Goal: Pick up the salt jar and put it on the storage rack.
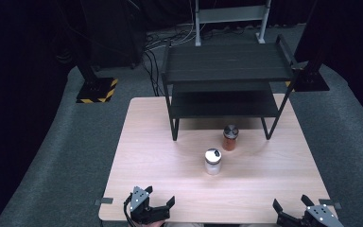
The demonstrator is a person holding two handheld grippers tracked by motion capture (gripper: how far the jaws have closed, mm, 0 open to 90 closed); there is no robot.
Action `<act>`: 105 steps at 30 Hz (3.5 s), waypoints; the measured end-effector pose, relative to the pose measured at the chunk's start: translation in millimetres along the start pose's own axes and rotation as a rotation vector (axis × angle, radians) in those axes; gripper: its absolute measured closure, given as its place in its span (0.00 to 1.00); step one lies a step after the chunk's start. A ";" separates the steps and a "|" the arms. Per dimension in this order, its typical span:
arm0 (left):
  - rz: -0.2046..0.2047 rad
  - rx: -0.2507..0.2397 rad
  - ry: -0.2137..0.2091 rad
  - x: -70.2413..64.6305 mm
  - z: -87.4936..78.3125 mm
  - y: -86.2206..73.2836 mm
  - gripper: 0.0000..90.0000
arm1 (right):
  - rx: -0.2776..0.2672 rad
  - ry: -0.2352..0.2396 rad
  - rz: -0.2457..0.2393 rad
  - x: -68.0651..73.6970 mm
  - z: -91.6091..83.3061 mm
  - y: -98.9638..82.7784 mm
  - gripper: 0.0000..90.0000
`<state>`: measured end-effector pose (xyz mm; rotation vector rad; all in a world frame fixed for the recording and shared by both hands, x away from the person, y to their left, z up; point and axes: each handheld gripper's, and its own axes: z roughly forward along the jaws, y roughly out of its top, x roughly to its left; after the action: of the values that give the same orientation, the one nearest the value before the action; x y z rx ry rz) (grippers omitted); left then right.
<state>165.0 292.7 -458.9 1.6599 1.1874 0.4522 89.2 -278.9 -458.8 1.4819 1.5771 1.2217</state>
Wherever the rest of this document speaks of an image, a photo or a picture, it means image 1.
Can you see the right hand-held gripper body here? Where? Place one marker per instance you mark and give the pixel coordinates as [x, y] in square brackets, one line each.
[318, 217]

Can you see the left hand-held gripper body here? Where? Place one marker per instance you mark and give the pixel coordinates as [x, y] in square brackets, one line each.
[145, 213]

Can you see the white powder glass jar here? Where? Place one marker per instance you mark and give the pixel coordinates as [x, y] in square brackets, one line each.
[213, 161]

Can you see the orange powder glass jar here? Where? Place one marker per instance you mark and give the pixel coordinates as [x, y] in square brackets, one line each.
[230, 137]

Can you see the black two-tier shelf rack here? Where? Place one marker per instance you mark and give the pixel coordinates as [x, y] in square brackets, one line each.
[227, 67]

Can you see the person's left hand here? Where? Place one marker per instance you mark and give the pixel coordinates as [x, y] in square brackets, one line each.
[156, 224]

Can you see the grey tape strip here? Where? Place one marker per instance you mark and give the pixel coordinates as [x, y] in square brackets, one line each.
[329, 203]
[104, 201]

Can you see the black stand with striped base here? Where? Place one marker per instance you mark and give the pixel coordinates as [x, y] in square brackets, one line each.
[97, 90]

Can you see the black stand with flat base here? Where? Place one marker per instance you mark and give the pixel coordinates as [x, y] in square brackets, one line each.
[312, 78]

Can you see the dark cabinet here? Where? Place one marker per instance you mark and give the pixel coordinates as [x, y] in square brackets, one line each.
[113, 34]

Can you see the grey metal stand frame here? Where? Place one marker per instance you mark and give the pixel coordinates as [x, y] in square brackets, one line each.
[231, 14]

